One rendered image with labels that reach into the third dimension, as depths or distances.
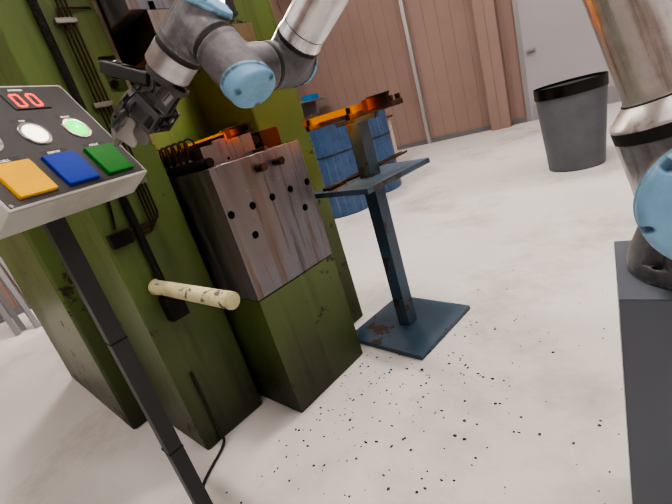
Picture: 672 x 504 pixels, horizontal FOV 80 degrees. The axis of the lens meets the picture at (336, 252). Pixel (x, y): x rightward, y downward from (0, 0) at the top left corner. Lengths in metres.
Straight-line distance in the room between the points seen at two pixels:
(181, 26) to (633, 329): 0.87
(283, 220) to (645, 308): 1.04
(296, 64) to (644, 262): 0.68
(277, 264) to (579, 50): 6.46
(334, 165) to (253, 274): 2.74
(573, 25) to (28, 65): 6.82
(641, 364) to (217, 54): 0.84
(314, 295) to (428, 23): 6.67
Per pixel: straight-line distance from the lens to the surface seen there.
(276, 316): 1.41
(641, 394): 0.81
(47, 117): 1.09
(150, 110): 0.91
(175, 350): 1.46
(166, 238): 1.41
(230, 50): 0.79
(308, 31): 0.84
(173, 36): 0.86
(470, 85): 7.61
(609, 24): 0.52
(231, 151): 1.39
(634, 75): 0.52
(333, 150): 3.96
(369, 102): 1.40
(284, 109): 1.75
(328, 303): 1.57
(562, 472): 1.26
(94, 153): 1.04
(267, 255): 1.36
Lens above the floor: 0.96
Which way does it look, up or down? 18 degrees down
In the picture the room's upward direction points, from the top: 17 degrees counter-clockwise
